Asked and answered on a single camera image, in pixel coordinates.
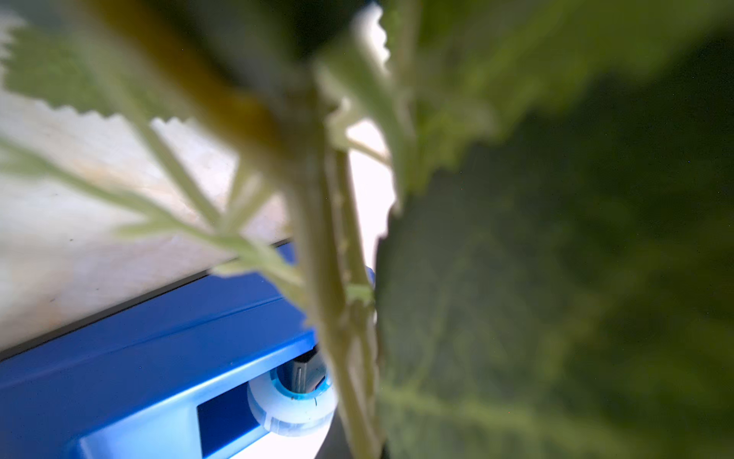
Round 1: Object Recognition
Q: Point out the clear tape roll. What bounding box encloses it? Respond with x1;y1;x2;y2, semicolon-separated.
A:
247;347;338;437

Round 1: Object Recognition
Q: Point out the dark pink artificial rose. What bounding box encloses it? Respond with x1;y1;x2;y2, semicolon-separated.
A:
1;1;733;458

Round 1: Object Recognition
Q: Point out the blue tape dispenser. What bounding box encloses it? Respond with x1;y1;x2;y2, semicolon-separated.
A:
1;273;317;458

